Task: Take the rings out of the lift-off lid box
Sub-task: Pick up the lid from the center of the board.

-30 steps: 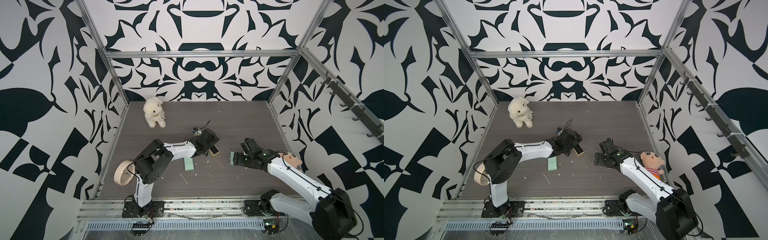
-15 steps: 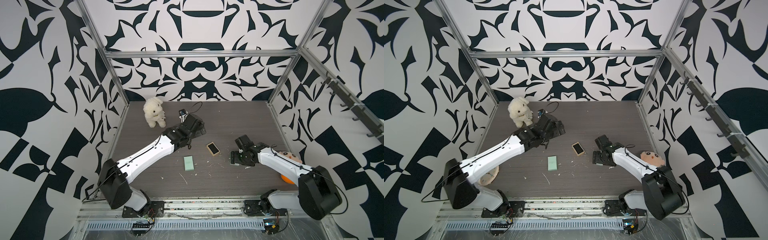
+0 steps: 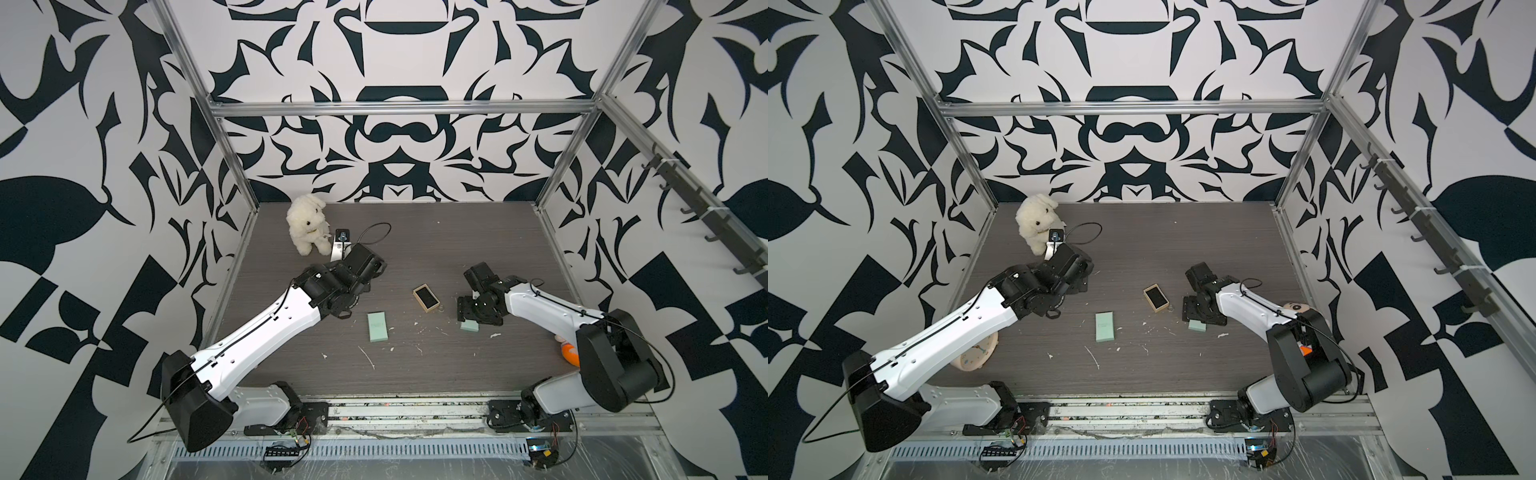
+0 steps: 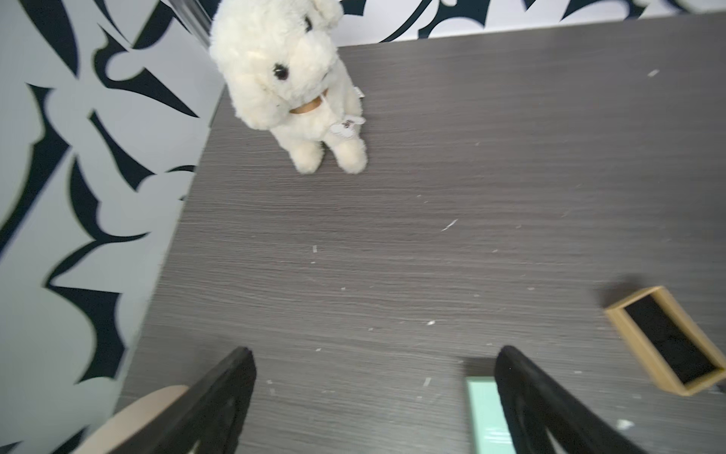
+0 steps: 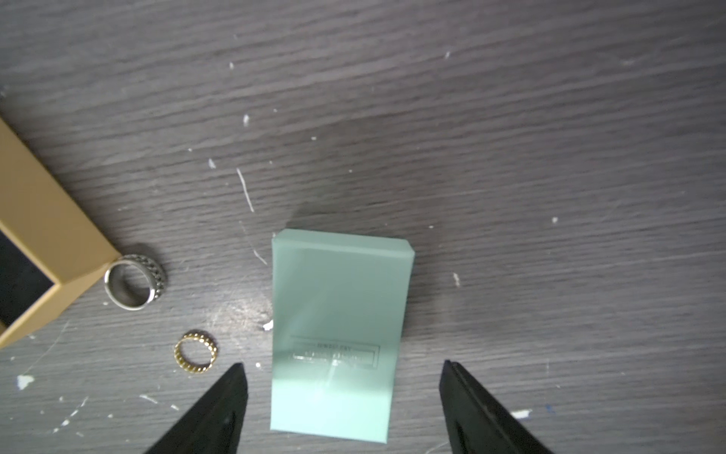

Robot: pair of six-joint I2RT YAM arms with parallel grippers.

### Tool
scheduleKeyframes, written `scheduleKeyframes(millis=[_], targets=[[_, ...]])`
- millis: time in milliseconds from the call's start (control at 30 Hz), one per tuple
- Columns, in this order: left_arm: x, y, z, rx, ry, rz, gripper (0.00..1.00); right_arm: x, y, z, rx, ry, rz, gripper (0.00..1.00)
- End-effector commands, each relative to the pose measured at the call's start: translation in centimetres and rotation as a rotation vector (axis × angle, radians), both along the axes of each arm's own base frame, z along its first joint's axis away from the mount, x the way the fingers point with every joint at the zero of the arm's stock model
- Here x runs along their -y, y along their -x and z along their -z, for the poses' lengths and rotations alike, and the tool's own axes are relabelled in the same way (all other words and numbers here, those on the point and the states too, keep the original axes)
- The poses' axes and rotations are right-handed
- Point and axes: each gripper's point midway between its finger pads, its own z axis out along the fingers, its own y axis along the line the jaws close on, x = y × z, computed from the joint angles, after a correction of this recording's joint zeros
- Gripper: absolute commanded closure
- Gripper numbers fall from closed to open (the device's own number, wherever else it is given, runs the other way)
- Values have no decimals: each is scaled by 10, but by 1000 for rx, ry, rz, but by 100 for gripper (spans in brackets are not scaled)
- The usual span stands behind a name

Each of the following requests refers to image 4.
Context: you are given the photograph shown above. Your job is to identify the tan ring box base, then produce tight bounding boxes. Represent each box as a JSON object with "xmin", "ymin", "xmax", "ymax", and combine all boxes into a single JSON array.
[{"xmin": 604, "ymin": 286, "xmax": 725, "ymax": 396}]

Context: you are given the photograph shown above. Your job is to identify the beige round clock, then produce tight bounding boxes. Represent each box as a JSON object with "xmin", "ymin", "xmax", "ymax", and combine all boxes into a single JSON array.
[{"xmin": 74, "ymin": 385, "xmax": 189, "ymax": 454}]

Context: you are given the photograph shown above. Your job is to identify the white plush bunny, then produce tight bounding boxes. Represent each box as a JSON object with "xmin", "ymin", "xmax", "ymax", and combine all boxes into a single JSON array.
[{"xmin": 209, "ymin": 0, "xmax": 368, "ymax": 174}]

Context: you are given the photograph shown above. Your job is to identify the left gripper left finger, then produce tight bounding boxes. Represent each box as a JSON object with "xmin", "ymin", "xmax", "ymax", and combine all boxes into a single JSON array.
[{"xmin": 113, "ymin": 347, "xmax": 257, "ymax": 454}]

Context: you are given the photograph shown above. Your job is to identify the mint green box left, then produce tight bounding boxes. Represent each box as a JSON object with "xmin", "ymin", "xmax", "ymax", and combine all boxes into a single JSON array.
[{"xmin": 466, "ymin": 376, "xmax": 515, "ymax": 454}]

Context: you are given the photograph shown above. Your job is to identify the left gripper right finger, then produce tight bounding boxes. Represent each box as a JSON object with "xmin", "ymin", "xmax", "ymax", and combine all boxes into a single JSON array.
[{"xmin": 495, "ymin": 345, "xmax": 645, "ymax": 454}]

